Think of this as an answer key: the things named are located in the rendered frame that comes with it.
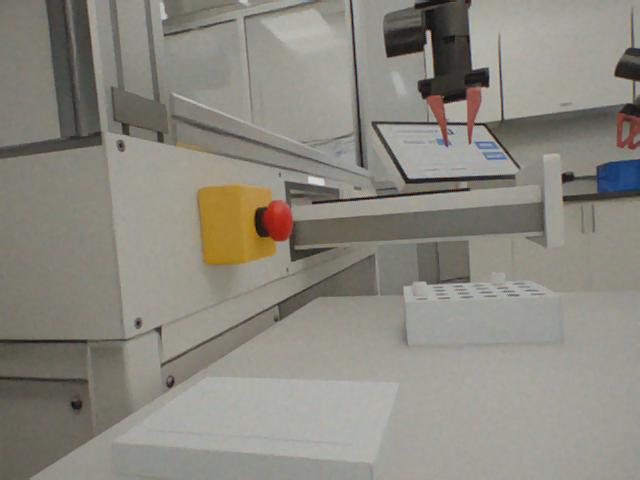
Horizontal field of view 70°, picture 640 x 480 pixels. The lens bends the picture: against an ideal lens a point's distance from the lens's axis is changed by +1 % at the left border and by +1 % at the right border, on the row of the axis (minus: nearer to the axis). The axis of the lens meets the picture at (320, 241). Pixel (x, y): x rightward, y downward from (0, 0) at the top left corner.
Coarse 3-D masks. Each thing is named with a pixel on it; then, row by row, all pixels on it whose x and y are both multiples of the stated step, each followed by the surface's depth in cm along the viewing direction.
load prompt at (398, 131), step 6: (396, 132) 158; (402, 132) 159; (408, 132) 160; (414, 132) 161; (420, 132) 162; (426, 132) 163; (432, 132) 164; (438, 132) 165; (450, 132) 167; (456, 132) 169
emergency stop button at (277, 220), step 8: (280, 200) 42; (272, 208) 41; (280, 208) 41; (288, 208) 43; (264, 216) 42; (272, 216) 41; (280, 216) 41; (288, 216) 43; (264, 224) 42; (272, 224) 41; (280, 224) 41; (288, 224) 43; (272, 232) 41; (280, 232) 41; (288, 232) 43; (280, 240) 42
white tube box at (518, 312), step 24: (408, 288) 46; (432, 288) 45; (456, 288) 44; (480, 288) 43; (504, 288) 43; (528, 288) 41; (408, 312) 39; (432, 312) 38; (456, 312) 38; (480, 312) 38; (504, 312) 37; (528, 312) 37; (552, 312) 37; (408, 336) 39; (432, 336) 39; (456, 336) 38; (480, 336) 38; (504, 336) 38; (528, 336) 37; (552, 336) 37
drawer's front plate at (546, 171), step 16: (544, 160) 53; (560, 160) 52; (528, 176) 65; (544, 176) 53; (560, 176) 52; (544, 192) 53; (560, 192) 52; (544, 208) 54; (560, 208) 52; (544, 224) 54; (560, 224) 53; (544, 240) 55; (560, 240) 53
